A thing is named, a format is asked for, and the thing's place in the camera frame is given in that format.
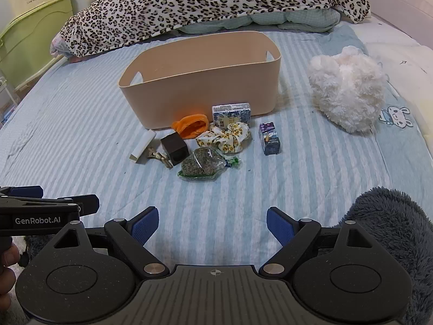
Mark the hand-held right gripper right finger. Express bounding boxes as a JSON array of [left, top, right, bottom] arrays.
[[259, 206, 373, 276]]

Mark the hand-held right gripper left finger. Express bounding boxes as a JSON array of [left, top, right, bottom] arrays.
[[51, 206, 170, 276]]

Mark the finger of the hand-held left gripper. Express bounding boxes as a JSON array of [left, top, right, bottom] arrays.
[[0, 185, 44, 200], [57, 194, 101, 216]]

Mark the person's left hand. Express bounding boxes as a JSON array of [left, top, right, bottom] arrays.
[[0, 245, 21, 308]]

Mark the blue striped bed sheet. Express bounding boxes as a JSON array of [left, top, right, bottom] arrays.
[[0, 23, 433, 273]]

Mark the white rectangular box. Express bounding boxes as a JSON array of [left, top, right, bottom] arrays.
[[129, 130, 157, 164]]

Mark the plastic bag of dried herbs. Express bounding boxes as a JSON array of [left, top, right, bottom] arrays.
[[177, 146, 242, 182]]

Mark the black cube box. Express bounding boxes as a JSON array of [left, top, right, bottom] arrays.
[[160, 131, 190, 167]]

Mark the small purple box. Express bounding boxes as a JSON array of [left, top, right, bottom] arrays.
[[258, 122, 282, 157]]

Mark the sunflower print scrunchie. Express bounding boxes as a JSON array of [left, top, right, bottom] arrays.
[[196, 122, 251, 153]]

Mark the orange knitted cloth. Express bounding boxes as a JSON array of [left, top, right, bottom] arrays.
[[171, 113, 211, 139]]

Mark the person's grey fleece clothing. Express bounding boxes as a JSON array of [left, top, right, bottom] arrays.
[[333, 186, 433, 325]]

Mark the blue white patterned box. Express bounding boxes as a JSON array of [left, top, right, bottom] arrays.
[[212, 102, 253, 129]]

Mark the beige plastic storage basket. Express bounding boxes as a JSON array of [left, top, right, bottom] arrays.
[[118, 30, 283, 130]]

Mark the white plush toy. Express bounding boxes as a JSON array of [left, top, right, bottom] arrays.
[[307, 45, 388, 135]]

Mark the green bed headboard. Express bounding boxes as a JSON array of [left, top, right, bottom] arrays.
[[0, 0, 74, 93]]

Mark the light green checked quilt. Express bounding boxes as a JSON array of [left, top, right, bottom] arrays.
[[179, 6, 343, 35]]

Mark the leopard print blanket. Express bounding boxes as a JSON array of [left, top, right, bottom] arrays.
[[50, 0, 371, 58]]

